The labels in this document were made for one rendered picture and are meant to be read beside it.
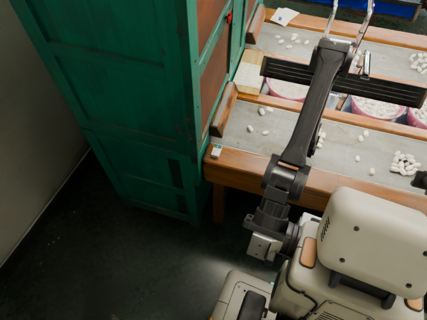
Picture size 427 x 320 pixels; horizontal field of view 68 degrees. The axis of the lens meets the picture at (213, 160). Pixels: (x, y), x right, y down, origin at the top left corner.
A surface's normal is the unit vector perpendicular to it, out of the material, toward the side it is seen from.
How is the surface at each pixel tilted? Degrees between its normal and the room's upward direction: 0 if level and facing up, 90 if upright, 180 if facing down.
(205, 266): 0
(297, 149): 29
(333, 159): 0
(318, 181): 0
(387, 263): 48
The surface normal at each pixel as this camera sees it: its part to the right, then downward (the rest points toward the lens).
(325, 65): -0.26, -0.14
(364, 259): -0.28, 0.22
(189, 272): 0.00, -0.54
